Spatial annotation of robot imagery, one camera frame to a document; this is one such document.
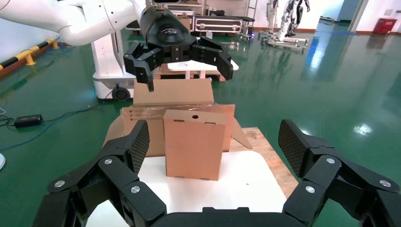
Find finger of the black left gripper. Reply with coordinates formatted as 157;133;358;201
123;41;164;92
191;36;234;81

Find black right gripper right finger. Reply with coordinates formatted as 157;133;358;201
278;119;401;227

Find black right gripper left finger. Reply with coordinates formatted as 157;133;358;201
31;119;167;227

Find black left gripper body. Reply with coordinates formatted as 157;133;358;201
139;6;197;65

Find small brown cardboard box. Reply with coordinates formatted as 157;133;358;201
163;109;228;182

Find big open cardboard box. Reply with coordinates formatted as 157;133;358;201
103;78;253;157

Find white background table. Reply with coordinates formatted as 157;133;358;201
167;59;239;79

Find long black flight case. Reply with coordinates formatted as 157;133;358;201
192;15;244;35

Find white background robot body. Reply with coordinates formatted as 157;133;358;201
91;31;136;102

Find white humanoid robot legs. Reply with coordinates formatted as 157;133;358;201
266;0;280;32

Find grey humanoid robot stand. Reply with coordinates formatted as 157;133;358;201
258;29;309;52

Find silver humanoid robot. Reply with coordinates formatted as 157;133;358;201
280;0;311;38

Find black power adapter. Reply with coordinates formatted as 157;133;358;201
14;114;43;129

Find yellow black floor barrier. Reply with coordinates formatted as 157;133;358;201
0;38;60;79

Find red cabinet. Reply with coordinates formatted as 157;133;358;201
373;17;398;35

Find blue floor cable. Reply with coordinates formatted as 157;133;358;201
0;103;104;153

